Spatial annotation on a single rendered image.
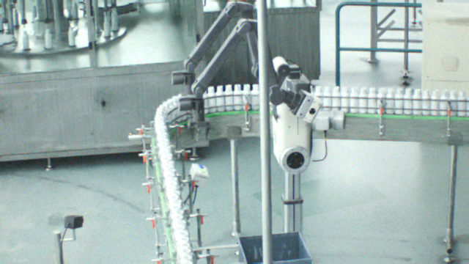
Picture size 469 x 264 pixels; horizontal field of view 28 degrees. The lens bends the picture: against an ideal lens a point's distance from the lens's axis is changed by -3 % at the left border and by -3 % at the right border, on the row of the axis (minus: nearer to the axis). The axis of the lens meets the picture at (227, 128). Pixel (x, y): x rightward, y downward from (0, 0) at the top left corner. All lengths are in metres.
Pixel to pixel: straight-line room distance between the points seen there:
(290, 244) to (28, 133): 3.90
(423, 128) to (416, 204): 1.24
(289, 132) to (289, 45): 5.23
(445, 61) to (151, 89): 2.60
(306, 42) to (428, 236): 3.78
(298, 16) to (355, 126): 3.86
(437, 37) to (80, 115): 3.18
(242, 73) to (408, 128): 4.05
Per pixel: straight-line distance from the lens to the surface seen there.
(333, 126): 6.23
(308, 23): 10.11
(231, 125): 6.43
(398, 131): 6.35
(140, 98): 8.10
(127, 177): 8.10
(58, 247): 3.81
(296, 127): 4.94
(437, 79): 8.60
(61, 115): 8.15
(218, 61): 4.63
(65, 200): 7.73
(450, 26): 8.48
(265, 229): 2.16
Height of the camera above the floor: 2.98
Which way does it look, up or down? 19 degrees down
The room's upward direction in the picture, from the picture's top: 2 degrees counter-clockwise
